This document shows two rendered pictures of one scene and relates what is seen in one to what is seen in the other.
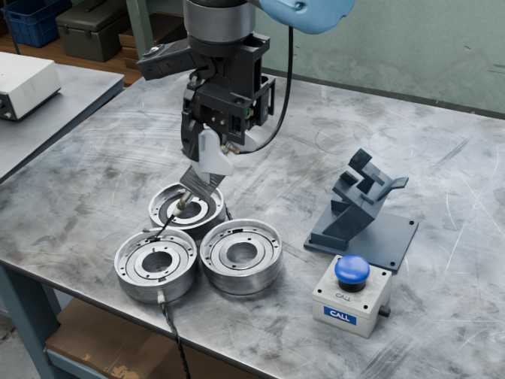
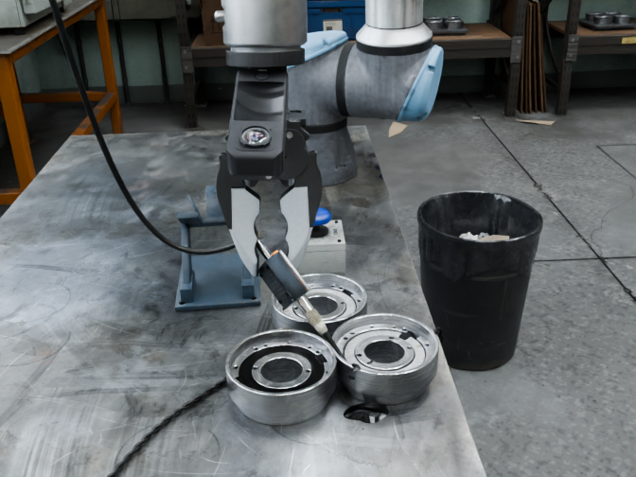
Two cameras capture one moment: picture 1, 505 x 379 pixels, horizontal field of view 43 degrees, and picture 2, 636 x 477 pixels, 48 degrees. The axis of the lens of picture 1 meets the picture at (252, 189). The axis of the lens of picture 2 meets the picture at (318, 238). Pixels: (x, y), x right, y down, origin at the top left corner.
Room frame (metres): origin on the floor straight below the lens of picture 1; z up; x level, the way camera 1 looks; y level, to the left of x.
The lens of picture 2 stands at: (0.99, 0.57, 1.24)
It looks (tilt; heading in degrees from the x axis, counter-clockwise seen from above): 26 degrees down; 234
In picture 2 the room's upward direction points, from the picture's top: 1 degrees counter-clockwise
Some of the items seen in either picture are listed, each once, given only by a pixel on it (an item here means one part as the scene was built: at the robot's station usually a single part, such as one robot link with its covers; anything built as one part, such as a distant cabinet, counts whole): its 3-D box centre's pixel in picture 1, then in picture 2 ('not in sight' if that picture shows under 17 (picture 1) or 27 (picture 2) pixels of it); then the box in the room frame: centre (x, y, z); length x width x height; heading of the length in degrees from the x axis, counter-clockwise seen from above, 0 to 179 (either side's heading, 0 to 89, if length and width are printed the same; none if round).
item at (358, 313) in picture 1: (356, 296); (316, 244); (0.50, -0.11, 0.82); 0.08 x 0.07 x 0.05; 56
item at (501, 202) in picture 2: not in sight; (473, 282); (-0.41, -0.61, 0.21); 0.34 x 0.34 x 0.43
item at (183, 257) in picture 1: (158, 267); (384, 359); (0.60, 0.13, 0.82); 0.08 x 0.08 x 0.02
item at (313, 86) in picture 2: not in sight; (315, 75); (0.31, -0.37, 0.97); 0.13 x 0.12 x 0.14; 124
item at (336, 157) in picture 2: not in sight; (312, 143); (0.31, -0.38, 0.85); 0.15 x 0.15 x 0.10
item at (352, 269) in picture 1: (352, 279); (315, 228); (0.51, -0.10, 0.85); 0.04 x 0.04 x 0.05
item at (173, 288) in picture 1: (158, 266); (384, 358); (0.60, 0.13, 0.82); 0.10 x 0.10 x 0.04
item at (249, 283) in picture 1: (242, 257); (319, 311); (0.59, 0.02, 0.82); 0.10 x 0.10 x 0.04
